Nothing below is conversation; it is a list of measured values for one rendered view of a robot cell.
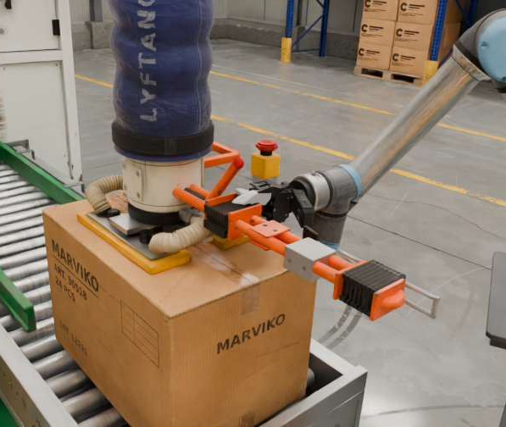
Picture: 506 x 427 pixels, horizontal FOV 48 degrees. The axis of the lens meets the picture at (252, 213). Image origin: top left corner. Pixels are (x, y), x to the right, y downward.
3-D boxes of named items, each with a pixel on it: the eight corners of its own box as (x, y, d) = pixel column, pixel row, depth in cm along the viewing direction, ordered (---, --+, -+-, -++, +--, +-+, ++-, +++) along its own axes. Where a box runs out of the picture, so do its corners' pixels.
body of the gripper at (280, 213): (244, 214, 126) (284, 202, 134) (270, 229, 121) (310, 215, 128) (247, 182, 123) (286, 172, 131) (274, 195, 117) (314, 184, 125)
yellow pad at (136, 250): (75, 220, 140) (75, 201, 138) (113, 211, 147) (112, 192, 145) (151, 276, 118) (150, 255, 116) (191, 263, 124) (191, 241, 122)
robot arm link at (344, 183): (359, 208, 139) (369, 171, 134) (325, 219, 131) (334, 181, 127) (331, 191, 145) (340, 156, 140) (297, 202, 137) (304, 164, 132)
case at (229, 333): (55, 338, 162) (41, 208, 146) (174, 294, 186) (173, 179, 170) (172, 476, 121) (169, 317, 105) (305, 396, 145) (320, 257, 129)
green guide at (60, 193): (-4, 157, 299) (-7, 140, 295) (16, 153, 305) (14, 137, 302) (164, 284, 190) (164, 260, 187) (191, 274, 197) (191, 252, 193)
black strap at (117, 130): (93, 135, 130) (92, 118, 128) (178, 121, 144) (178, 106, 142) (147, 162, 114) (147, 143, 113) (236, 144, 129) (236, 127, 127)
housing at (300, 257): (281, 268, 103) (283, 246, 101) (307, 257, 107) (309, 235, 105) (309, 284, 98) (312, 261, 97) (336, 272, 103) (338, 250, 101)
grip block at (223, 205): (200, 227, 117) (201, 201, 115) (236, 216, 123) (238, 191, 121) (226, 242, 111) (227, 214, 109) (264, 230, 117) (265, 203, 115)
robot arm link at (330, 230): (341, 239, 150) (352, 197, 144) (336, 262, 140) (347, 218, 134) (306, 230, 151) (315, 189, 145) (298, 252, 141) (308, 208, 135)
